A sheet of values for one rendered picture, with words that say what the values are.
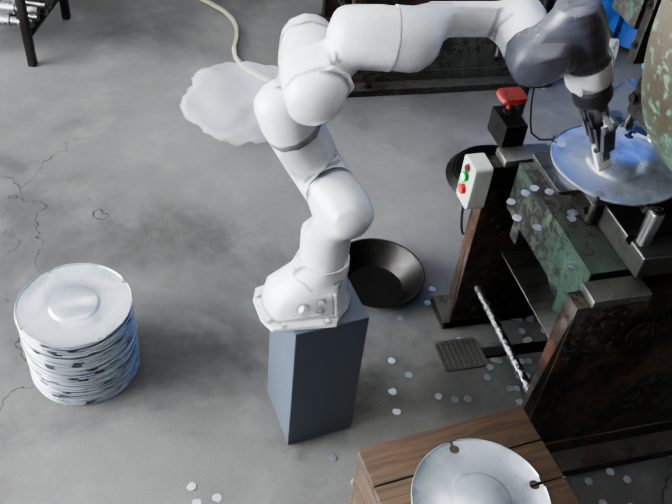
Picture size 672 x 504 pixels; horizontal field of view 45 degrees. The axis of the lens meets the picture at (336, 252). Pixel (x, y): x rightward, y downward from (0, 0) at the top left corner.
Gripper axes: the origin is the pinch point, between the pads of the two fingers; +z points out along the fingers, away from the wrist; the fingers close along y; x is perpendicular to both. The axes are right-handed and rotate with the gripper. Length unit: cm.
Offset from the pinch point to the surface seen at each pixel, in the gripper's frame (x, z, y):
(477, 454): -49, 37, 29
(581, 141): 3.7, 14.6, -18.9
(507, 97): -4.0, 13.2, -41.8
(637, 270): -1.2, 25.1, 12.0
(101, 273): -119, 14, -53
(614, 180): 3.8, 14.6, -4.4
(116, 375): -127, 29, -31
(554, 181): -8.3, 9.0, -7.0
